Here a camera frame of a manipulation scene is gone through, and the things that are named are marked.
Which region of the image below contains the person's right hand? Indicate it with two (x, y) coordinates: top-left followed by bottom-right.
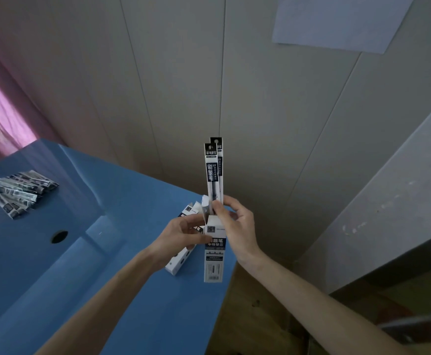
(212, 195), (265, 265)

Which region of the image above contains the person's left hand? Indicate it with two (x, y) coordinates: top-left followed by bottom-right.
(146, 213), (215, 272)

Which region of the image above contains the white pen refill box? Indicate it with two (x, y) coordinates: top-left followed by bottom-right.
(165, 202), (205, 276)
(201, 196), (226, 284)

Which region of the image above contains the black white pen refill packet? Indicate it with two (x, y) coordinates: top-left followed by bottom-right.
(204, 143), (217, 204)
(210, 137), (224, 202)

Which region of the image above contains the person's right forearm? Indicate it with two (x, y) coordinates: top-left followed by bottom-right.
(238, 251), (405, 355)

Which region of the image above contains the person's left forearm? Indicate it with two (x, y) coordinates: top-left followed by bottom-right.
(34, 248), (161, 355)

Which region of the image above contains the pile of pen refill packets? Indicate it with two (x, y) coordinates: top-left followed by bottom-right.
(0, 170), (59, 221)

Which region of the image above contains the white paper sheet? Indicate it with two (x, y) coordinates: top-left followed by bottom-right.
(272, 0), (416, 55)

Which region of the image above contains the pink curtain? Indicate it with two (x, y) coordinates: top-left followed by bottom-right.
(0, 32), (65, 173)

